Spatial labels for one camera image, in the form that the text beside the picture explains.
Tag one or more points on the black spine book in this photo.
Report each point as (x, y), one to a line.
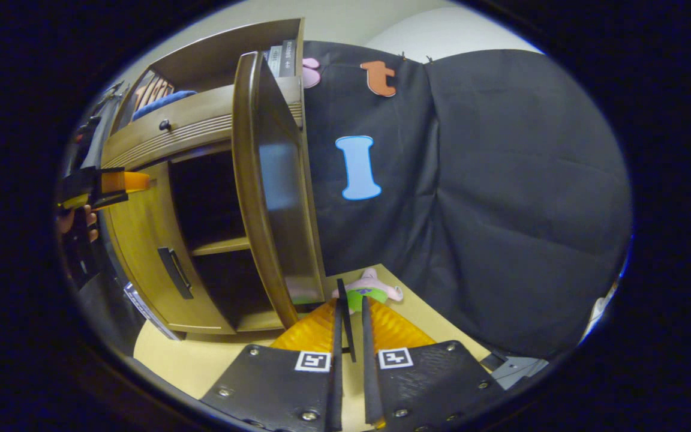
(287, 58)

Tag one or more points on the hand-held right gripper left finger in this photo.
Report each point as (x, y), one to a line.
(336, 384)

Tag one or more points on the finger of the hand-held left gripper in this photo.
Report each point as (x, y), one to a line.
(123, 182)

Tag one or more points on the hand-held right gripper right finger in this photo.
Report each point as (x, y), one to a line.
(372, 384)

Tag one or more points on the grey spine book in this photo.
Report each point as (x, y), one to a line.
(275, 60)

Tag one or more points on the wooden double-door shoe cabinet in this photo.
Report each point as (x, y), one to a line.
(213, 57)

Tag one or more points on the black round drawer knob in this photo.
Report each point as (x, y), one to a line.
(165, 125)

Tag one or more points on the wooden ribbed drawer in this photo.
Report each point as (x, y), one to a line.
(195, 126)

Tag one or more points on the blue folded towel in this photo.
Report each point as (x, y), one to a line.
(159, 101)

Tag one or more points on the black backdrop cloth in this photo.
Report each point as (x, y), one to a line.
(501, 210)

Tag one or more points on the wooden cabinet door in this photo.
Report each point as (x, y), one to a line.
(279, 198)
(141, 252)

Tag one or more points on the pink and green plush toy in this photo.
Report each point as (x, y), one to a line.
(369, 291)

